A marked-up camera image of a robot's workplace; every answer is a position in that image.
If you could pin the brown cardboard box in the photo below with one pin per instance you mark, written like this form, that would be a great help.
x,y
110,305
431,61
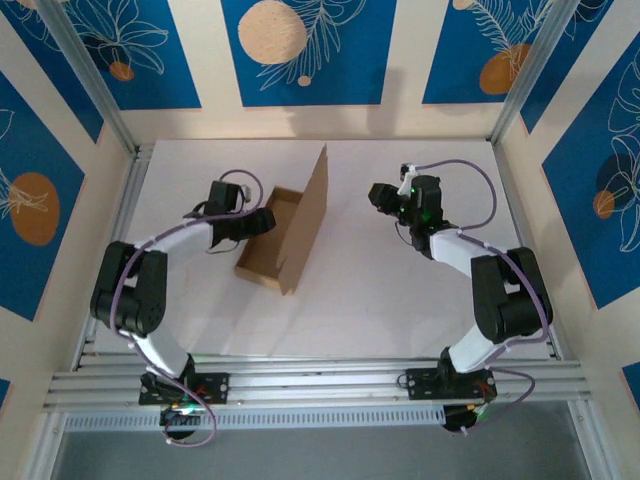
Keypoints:
x,y
307,225

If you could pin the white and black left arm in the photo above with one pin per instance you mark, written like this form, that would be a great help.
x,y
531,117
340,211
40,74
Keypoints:
x,y
185,240

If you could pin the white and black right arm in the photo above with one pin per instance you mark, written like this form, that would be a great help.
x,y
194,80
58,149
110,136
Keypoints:
x,y
450,250

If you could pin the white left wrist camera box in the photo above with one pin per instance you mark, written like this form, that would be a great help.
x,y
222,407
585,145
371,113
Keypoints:
x,y
246,192

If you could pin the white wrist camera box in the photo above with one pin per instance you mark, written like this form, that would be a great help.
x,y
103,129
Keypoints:
x,y
246,192
407,180

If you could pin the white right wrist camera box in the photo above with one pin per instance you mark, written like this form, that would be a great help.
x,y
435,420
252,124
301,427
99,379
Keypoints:
x,y
407,180

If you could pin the aluminium frame side rail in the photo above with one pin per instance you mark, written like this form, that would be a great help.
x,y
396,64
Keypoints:
x,y
550,345
132,185

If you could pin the aluminium frame post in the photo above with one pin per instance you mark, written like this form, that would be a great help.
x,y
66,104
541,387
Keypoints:
x,y
530,75
90,75

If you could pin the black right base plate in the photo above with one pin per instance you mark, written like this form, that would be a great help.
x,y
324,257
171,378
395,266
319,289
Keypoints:
x,y
420,385

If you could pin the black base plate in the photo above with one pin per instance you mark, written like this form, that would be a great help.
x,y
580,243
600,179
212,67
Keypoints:
x,y
420,385
215,390

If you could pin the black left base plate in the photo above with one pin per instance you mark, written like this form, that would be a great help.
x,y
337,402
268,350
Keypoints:
x,y
215,390

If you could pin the aluminium frame cross rail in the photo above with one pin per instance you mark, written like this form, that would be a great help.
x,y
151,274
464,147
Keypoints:
x,y
320,385

